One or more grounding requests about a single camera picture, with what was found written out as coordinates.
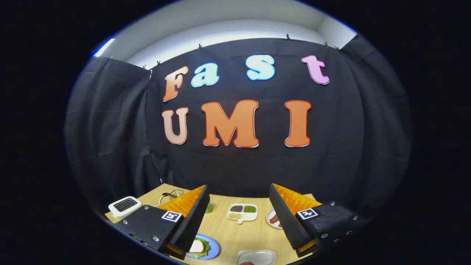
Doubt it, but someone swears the green lettuce leaf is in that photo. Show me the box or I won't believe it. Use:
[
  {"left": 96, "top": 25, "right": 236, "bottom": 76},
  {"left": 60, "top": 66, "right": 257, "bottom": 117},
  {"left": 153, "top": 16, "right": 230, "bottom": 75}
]
[{"left": 188, "top": 237, "right": 211, "bottom": 259}]

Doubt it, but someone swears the white divided dish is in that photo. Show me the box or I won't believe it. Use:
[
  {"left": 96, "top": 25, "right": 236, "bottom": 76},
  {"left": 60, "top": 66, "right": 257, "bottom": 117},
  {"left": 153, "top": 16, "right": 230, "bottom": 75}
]
[{"left": 226, "top": 203, "right": 258, "bottom": 224}]

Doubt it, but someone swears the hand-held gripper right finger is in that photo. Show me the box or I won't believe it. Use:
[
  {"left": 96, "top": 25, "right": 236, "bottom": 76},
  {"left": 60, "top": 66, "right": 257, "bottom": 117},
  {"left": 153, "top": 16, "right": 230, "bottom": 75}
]
[{"left": 269, "top": 183, "right": 371, "bottom": 258}]

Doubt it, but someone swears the white oval plate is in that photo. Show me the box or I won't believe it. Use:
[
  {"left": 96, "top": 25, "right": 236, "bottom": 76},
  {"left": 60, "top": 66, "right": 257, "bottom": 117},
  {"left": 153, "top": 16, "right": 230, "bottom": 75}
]
[{"left": 266, "top": 209, "right": 284, "bottom": 230}]

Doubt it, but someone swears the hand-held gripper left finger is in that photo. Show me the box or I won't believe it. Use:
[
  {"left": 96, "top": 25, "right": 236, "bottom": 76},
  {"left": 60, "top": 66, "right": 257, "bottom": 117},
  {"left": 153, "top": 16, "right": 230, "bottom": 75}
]
[{"left": 114, "top": 184, "right": 210, "bottom": 260}]

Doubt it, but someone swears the row of black cloth clips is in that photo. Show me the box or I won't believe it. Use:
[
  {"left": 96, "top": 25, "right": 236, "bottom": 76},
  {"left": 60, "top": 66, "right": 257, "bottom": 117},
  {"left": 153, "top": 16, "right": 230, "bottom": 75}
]
[{"left": 110, "top": 34, "right": 343, "bottom": 70}]

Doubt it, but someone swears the blue plate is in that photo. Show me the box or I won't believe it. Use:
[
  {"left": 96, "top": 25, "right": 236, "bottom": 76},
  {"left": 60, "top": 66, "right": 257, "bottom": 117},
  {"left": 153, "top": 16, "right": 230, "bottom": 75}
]
[{"left": 185, "top": 233, "right": 220, "bottom": 260}]

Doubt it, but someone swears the small white plate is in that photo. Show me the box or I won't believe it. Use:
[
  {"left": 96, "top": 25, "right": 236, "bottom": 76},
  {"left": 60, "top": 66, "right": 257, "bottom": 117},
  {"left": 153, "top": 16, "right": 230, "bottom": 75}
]
[{"left": 235, "top": 250, "right": 276, "bottom": 265}]

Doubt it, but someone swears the ceiling light strip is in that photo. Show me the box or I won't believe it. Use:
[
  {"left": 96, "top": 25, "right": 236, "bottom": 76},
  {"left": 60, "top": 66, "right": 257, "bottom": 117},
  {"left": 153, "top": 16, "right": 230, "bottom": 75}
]
[{"left": 94, "top": 38, "right": 115, "bottom": 57}]

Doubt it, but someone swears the white toaster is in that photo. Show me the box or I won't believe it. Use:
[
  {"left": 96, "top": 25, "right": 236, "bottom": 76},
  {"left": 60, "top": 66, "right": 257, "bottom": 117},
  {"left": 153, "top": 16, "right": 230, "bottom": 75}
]
[{"left": 108, "top": 196, "right": 142, "bottom": 219}]

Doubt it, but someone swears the white power cable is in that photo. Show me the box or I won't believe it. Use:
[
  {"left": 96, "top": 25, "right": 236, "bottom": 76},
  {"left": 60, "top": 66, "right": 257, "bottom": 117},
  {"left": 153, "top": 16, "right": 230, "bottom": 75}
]
[{"left": 153, "top": 194, "right": 173, "bottom": 208}]

